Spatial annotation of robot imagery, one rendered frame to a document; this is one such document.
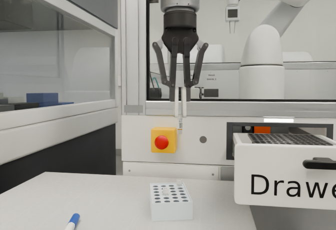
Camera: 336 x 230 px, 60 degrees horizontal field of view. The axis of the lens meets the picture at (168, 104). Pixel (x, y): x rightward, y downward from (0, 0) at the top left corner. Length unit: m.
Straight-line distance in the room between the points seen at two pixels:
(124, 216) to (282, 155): 0.34
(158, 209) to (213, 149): 0.33
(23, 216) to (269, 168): 0.51
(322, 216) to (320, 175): 0.42
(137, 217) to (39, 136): 0.60
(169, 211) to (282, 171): 0.23
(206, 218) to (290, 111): 0.42
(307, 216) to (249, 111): 0.35
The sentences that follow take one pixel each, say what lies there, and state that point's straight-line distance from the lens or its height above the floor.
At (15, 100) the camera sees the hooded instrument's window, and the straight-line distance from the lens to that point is 1.07.
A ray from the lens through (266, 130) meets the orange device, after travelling 1.26.
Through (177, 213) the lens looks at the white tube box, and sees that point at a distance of 0.63.
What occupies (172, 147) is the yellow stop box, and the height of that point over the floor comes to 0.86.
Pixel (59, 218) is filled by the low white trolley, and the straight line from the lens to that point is 0.69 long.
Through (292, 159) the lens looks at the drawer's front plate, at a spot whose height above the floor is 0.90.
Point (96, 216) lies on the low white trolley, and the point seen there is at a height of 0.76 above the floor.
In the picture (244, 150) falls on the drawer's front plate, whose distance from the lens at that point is 0.55.
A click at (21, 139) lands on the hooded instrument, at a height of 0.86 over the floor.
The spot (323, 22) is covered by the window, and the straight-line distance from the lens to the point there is 0.96.
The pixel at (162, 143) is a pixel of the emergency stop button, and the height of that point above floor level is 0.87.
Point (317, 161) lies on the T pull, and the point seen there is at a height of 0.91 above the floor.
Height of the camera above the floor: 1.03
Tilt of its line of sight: 3 degrees down
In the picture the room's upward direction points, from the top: straight up
